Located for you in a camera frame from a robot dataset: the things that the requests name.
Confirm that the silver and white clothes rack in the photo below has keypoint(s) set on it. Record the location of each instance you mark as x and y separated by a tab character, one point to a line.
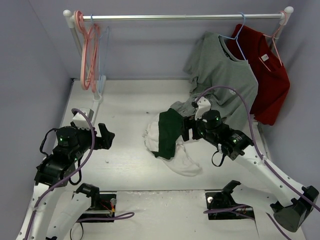
79	40

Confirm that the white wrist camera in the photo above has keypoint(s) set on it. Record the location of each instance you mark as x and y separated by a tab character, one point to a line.
202	106
80	121

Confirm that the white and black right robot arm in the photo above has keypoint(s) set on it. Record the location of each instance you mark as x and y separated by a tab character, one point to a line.
287	201

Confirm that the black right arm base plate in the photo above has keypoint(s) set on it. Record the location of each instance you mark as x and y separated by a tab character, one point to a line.
220	206

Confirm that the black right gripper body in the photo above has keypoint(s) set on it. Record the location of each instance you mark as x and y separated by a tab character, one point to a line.
188	127

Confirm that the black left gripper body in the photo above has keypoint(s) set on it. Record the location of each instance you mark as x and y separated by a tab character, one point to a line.
100	139

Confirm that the white and green t-shirt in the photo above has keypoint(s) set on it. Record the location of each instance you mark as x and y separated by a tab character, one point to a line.
163	138

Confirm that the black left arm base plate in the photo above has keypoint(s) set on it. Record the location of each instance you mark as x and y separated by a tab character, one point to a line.
104	210

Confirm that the red t-shirt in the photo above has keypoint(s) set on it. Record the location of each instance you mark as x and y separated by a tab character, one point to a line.
272	78

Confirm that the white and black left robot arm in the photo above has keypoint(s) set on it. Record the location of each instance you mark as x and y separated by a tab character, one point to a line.
53	175

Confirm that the pink hanger bundle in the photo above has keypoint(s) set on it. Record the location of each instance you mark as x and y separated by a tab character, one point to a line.
90	52

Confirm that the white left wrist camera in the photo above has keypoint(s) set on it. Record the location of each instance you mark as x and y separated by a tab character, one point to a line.
80	121

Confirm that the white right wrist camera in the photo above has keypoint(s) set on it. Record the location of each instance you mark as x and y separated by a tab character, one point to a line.
202	106

